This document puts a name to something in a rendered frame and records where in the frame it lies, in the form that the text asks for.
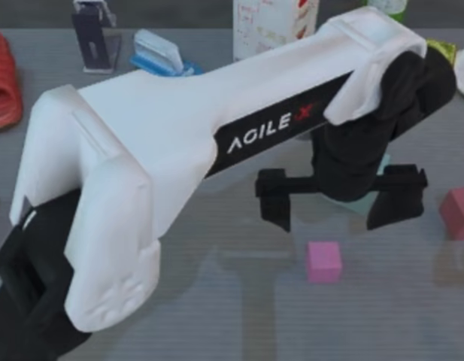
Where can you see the teal object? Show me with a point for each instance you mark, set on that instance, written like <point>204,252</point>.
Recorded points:
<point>361,208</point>

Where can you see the large dark pink block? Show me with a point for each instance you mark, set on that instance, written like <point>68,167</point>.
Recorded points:
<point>459,216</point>

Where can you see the pink cube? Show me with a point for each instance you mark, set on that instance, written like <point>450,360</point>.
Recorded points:
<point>323,261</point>

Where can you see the yellow-green wrapped item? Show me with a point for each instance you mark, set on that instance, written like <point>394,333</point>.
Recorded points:
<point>444,49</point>

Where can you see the white carton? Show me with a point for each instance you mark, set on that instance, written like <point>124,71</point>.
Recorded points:
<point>269,26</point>

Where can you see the green bottle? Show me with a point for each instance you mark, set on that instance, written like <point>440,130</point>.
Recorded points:
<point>387,7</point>

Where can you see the blue and white stapler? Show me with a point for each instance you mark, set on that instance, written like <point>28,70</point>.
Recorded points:
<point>158,52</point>

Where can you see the black knife stand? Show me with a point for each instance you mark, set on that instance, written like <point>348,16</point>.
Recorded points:
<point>96,41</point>

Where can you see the red slipper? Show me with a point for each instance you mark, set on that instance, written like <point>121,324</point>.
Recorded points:
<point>2,82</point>

